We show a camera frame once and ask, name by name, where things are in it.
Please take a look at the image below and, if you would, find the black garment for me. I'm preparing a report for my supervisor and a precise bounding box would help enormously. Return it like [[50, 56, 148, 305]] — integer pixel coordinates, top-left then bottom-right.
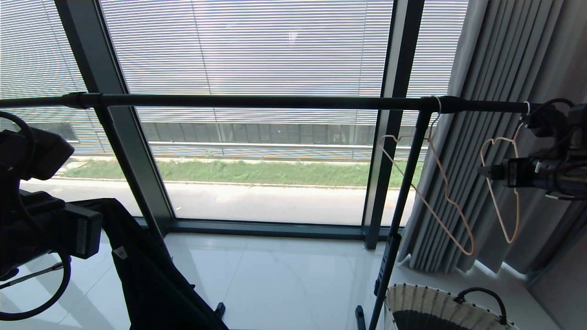
[[69, 198, 230, 330]]

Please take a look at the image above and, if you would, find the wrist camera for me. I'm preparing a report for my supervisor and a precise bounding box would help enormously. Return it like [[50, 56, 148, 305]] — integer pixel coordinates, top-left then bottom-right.
[[523, 108, 570, 139], [0, 128, 75, 182]]

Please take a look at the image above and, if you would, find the pink clothes hanger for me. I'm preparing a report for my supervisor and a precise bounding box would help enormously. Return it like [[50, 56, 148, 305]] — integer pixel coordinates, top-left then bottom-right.
[[480, 104, 531, 244], [379, 115, 476, 256]]

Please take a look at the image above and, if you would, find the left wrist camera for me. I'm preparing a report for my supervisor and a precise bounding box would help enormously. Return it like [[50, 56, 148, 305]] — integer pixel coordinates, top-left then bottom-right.
[[0, 128, 75, 182]]

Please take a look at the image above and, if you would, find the black cable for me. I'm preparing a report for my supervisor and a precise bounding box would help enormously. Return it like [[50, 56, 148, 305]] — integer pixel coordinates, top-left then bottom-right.
[[532, 98, 576, 121], [0, 110, 72, 321]]

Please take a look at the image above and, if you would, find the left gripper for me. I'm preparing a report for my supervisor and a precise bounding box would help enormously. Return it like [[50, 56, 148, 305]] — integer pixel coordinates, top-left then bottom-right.
[[20, 192, 103, 260]]

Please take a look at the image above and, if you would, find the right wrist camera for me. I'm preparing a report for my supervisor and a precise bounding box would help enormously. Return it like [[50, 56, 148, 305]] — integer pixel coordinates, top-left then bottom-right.
[[523, 108, 570, 139]]

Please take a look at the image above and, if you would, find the black clothes rack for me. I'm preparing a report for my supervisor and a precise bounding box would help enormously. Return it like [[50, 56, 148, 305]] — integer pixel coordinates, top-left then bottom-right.
[[0, 92, 532, 330]]

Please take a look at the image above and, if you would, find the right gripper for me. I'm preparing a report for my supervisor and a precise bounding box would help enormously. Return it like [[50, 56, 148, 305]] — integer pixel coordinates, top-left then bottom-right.
[[504, 158, 587, 198]]

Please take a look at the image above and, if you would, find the white laundry basket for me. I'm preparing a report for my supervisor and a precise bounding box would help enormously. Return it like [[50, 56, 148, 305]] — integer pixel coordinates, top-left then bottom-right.
[[384, 283, 521, 330]]

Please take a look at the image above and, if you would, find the beige curtain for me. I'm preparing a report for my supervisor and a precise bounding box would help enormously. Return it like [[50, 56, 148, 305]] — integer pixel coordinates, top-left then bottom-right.
[[397, 0, 587, 275]]

